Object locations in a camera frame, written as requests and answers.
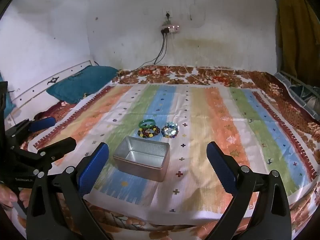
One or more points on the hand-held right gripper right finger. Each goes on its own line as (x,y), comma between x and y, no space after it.
(221,171)

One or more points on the striped colourful cloth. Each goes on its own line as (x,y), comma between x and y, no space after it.
(200,105)

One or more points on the teal cloth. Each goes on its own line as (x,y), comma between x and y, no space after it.
(82,82)

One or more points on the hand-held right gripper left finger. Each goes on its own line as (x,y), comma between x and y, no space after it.
(93,171)

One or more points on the white headboard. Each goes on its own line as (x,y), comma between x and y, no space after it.
(37,85)

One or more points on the mustard hanging garment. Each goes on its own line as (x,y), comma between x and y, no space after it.
(297,30)

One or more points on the black wall plug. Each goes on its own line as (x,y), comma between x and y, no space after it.
(168,15)

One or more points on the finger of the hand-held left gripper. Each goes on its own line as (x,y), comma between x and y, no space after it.
(42,123)
(58,147)

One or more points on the green bangle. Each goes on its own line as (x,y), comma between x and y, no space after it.
(144,124)

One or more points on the grey storage crate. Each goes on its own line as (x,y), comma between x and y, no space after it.
(297,92)

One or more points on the striped colourful tablecloth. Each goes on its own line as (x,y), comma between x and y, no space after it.
(175,73)

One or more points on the white power strip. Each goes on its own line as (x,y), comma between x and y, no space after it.
(171,28)

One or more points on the person's left hand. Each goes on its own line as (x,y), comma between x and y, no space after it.
(8,196)

